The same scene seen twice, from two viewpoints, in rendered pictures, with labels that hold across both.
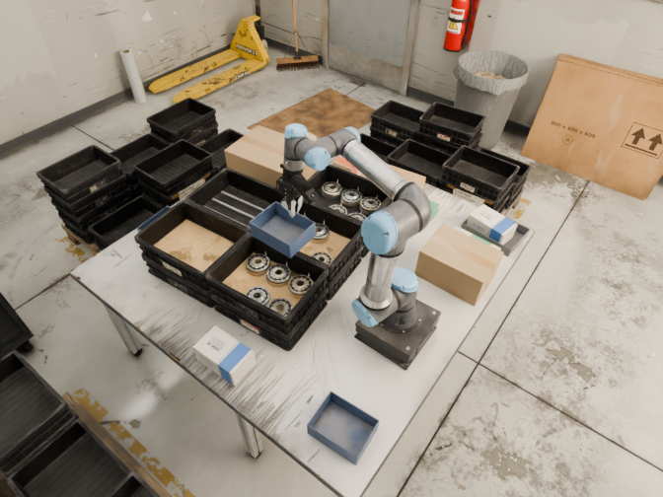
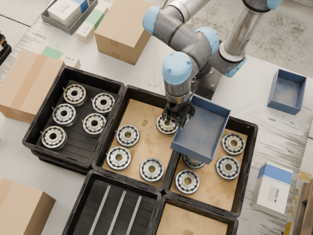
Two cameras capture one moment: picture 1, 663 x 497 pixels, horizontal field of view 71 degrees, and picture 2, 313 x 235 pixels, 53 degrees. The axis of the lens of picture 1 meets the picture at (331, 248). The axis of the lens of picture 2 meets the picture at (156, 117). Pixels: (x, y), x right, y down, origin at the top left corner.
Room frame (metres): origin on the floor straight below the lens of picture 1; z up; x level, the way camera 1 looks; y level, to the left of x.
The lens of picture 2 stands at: (1.57, 0.55, 2.14)
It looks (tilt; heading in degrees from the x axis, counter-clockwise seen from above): 66 degrees down; 252
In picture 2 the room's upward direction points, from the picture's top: 6 degrees clockwise
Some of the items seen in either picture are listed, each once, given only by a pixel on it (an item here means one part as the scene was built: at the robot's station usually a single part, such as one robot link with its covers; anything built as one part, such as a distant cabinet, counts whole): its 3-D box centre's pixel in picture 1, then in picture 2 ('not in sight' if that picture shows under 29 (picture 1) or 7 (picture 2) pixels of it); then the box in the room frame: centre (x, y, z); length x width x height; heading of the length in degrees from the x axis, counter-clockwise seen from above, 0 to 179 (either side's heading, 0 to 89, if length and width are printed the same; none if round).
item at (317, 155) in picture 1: (316, 153); (193, 46); (1.32, 0.06, 1.42); 0.11 x 0.11 x 0.08; 39
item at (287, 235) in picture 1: (282, 229); (200, 129); (1.28, 0.19, 1.10); 0.20 x 0.15 x 0.07; 54
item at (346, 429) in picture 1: (342, 426); (286, 91); (0.69, -0.05, 0.74); 0.20 x 0.15 x 0.07; 58
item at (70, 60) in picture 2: (426, 213); (57, 58); (1.81, -0.49, 0.73); 0.24 x 0.06 x 0.06; 144
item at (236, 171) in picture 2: (257, 296); (227, 167); (1.15, 0.29, 0.86); 0.10 x 0.10 x 0.01
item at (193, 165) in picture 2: (278, 273); (194, 156); (1.27, 0.22, 0.86); 0.10 x 0.10 x 0.01
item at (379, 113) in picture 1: (399, 134); not in sight; (3.23, -0.52, 0.31); 0.40 x 0.30 x 0.34; 54
